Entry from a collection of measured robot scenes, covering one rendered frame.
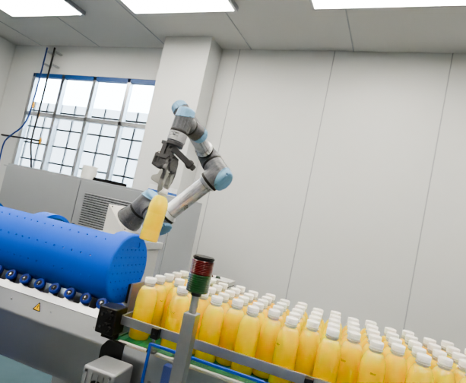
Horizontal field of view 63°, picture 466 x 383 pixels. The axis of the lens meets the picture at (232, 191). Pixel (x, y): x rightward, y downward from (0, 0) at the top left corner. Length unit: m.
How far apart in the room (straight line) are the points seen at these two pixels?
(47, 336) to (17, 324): 0.15
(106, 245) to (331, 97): 3.36
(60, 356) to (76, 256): 0.39
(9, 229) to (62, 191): 2.32
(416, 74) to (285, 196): 1.81
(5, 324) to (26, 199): 2.72
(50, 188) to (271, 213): 2.31
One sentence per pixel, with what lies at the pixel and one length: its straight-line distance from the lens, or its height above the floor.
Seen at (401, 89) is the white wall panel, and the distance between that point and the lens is 4.39.
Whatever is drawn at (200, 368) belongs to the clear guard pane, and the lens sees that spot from 1.26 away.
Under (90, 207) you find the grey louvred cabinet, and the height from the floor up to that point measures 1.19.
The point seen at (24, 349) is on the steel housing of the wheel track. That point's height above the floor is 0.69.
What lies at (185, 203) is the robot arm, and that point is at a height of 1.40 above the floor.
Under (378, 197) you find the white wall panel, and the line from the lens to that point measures 4.11.
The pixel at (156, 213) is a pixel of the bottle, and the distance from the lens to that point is 1.51.
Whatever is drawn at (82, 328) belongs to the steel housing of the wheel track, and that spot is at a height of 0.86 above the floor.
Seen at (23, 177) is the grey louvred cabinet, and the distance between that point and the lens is 4.55.
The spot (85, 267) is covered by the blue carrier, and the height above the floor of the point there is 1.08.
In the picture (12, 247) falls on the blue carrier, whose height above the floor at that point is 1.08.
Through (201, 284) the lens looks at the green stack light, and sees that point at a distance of 1.08.
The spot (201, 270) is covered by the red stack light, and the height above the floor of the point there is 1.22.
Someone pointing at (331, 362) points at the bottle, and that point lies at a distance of 1.28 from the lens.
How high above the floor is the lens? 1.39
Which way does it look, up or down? 4 degrees up
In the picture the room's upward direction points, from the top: 12 degrees clockwise
